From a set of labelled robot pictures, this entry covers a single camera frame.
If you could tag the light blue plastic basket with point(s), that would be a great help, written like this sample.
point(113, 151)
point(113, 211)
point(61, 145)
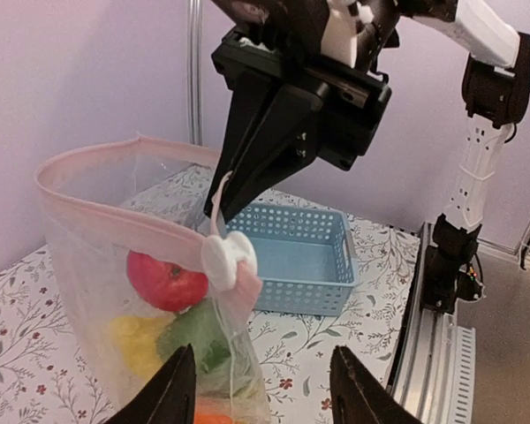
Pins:
point(306, 257)

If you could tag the floral tablecloth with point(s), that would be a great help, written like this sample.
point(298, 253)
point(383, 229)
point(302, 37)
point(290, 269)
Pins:
point(45, 376)

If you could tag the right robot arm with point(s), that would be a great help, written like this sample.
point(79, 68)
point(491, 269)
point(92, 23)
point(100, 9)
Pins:
point(495, 88)

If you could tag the right aluminium frame post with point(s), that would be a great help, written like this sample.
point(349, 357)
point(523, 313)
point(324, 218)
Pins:
point(194, 35)

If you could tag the orange toy fruit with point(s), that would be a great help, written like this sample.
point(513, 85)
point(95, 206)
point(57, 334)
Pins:
point(212, 418)

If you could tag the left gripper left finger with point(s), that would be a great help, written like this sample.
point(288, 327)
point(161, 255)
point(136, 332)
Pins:
point(168, 398)

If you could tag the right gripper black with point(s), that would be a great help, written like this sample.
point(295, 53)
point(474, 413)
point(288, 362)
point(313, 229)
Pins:
point(284, 114)

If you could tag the yellow toy pear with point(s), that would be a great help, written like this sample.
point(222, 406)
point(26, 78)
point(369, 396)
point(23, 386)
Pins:
point(136, 337)

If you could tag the clear zip top bag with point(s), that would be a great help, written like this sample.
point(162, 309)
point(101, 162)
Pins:
point(148, 196)

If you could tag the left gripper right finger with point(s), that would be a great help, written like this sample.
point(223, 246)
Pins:
point(357, 397)

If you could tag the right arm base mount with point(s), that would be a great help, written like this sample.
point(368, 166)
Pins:
point(452, 270)

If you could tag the red toy apple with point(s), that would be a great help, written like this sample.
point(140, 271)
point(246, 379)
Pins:
point(165, 285)

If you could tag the green toy pepper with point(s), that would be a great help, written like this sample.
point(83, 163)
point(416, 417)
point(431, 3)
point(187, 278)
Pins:
point(199, 327)

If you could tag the front aluminium rail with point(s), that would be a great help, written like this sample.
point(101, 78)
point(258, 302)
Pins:
point(432, 375)

